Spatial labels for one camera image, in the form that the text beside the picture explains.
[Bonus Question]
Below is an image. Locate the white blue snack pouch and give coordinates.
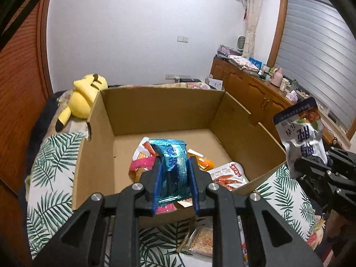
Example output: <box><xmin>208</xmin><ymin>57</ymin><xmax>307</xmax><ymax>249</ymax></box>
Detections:
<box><xmin>273</xmin><ymin>97</ymin><xmax>328</xmax><ymax>178</ymax></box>

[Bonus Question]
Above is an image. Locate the clear gold sesame snack pack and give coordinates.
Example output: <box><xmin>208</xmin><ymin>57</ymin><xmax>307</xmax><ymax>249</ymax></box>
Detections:
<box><xmin>177</xmin><ymin>226</ymin><xmax>213</xmax><ymax>257</ymax></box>

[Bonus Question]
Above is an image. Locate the white chicken feet snack pack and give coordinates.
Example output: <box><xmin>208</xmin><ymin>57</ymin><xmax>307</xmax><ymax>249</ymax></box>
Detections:
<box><xmin>208</xmin><ymin>162</ymin><xmax>249</xmax><ymax>191</ymax></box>

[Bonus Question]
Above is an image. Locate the magenta small snack packet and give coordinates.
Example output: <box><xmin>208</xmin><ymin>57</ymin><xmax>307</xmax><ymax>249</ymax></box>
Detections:
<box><xmin>129</xmin><ymin>156</ymin><xmax>156</xmax><ymax>171</ymax></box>

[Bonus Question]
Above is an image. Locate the teal foil snack packet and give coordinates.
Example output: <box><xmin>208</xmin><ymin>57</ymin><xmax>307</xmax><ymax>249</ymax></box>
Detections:
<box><xmin>148</xmin><ymin>138</ymin><xmax>193</xmax><ymax>207</ymax></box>

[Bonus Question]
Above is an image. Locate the orange chicken feet snack pack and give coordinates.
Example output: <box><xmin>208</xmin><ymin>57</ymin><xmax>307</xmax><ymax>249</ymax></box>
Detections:
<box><xmin>132</xmin><ymin>137</ymin><xmax>215</xmax><ymax>171</ymax></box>

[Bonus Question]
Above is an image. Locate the pink brown snack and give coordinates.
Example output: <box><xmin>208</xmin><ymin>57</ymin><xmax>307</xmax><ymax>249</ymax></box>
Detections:
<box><xmin>129</xmin><ymin>167</ymin><xmax>148</xmax><ymax>183</ymax></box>

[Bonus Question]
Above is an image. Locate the floral bed sheet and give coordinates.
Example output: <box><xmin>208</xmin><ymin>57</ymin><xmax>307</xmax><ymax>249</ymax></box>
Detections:
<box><xmin>306</xmin><ymin>208</ymin><xmax>329</xmax><ymax>251</ymax></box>

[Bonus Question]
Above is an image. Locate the palm leaf print tablecloth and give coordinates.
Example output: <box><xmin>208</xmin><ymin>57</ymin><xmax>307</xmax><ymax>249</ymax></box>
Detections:
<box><xmin>26</xmin><ymin>131</ymin><xmax>316</xmax><ymax>266</ymax></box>

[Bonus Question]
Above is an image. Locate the wooden sideboard cabinet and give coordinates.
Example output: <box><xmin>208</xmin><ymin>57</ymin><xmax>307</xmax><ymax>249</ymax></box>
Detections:
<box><xmin>209</xmin><ymin>57</ymin><xmax>351</xmax><ymax>151</ymax></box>

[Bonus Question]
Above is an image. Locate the brown cardboard box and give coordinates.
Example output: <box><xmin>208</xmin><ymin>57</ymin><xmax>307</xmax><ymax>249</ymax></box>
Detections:
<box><xmin>72</xmin><ymin>87</ymin><xmax>285</xmax><ymax>209</ymax></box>

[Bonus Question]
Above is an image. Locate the pink kettle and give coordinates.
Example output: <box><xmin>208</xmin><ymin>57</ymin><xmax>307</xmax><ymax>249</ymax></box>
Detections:
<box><xmin>270</xmin><ymin>68</ymin><xmax>284</xmax><ymax>87</ymax></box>

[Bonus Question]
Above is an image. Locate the grey window blind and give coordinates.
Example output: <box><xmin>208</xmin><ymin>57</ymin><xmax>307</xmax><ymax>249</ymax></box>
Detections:
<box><xmin>275</xmin><ymin>0</ymin><xmax>355</xmax><ymax>129</ymax></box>

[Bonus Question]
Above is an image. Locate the folded floral cloth stack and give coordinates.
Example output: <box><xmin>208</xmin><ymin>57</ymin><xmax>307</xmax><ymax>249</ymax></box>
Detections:
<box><xmin>228</xmin><ymin>55</ymin><xmax>259</xmax><ymax>72</ymax></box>

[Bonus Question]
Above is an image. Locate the yellow Pikachu plush toy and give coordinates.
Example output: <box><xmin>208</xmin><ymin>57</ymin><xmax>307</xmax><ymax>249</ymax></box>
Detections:
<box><xmin>55</xmin><ymin>74</ymin><xmax>108</xmax><ymax>132</ymax></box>

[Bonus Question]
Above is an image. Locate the wooden louvered wardrobe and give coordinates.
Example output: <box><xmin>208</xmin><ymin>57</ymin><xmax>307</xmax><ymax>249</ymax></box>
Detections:
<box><xmin>1</xmin><ymin>0</ymin><xmax>53</xmax><ymax>266</ymax></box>

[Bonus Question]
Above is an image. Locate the small white desk fan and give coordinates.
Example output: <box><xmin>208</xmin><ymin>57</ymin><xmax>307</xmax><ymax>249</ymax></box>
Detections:
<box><xmin>237</xmin><ymin>36</ymin><xmax>246</xmax><ymax>54</ymax></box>

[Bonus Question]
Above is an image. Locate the cream curtain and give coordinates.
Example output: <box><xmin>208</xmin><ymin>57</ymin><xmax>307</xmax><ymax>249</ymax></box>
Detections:
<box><xmin>243</xmin><ymin>0</ymin><xmax>263</xmax><ymax>58</ymax></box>

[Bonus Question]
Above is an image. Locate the white wall switch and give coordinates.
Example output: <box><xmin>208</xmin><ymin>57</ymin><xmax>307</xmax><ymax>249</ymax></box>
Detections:
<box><xmin>177</xmin><ymin>36</ymin><xmax>189</xmax><ymax>43</ymax></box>

